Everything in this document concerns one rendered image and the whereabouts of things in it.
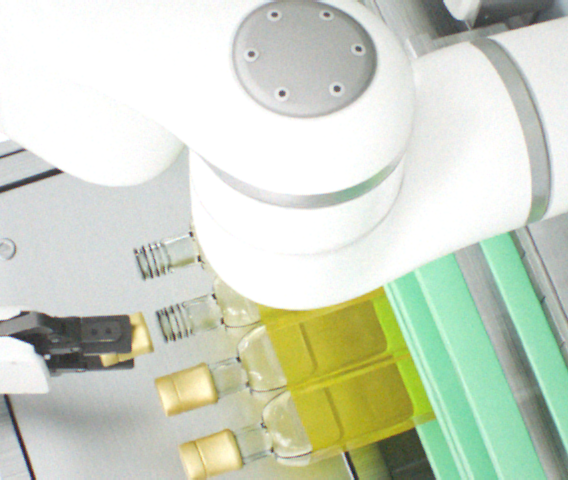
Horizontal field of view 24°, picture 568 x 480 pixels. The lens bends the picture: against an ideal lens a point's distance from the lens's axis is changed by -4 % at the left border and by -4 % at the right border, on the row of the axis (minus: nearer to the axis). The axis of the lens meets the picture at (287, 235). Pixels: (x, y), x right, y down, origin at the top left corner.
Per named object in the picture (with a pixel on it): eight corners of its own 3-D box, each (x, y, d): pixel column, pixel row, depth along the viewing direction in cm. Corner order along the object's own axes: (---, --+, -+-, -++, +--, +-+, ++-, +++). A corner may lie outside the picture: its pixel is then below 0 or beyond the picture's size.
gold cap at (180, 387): (203, 369, 110) (153, 385, 109) (203, 355, 107) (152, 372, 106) (218, 408, 109) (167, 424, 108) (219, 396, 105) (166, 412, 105)
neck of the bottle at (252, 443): (256, 427, 108) (201, 445, 107) (258, 417, 106) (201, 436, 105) (269, 460, 107) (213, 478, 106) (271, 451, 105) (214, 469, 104)
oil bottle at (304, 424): (484, 335, 114) (250, 417, 110) (498, 313, 109) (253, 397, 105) (508, 393, 112) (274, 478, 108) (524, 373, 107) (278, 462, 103)
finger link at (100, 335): (51, 358, 106) (133, 354, 107) (47, 345, 103) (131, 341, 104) (49, 321, 107) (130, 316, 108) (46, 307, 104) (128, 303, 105)
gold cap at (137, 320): (141, 319, 112) (92, 334, 111) (139, 304, 108) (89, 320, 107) (154, 357, 110) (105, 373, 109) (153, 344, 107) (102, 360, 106)
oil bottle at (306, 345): (460, 275, 116) (226, 353, 112) (472, 250, 111) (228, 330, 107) (484, 332, 114) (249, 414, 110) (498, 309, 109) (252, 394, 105)
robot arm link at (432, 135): (453, 111, 72) (169, 195, 69) (489, -36, 60) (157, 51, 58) (526, 263, 68) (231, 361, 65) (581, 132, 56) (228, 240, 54)
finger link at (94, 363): (59, 381, 112) (136, 378, 113) (55, 370, 109) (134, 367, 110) (57, 346, 113) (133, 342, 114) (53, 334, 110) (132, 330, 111)
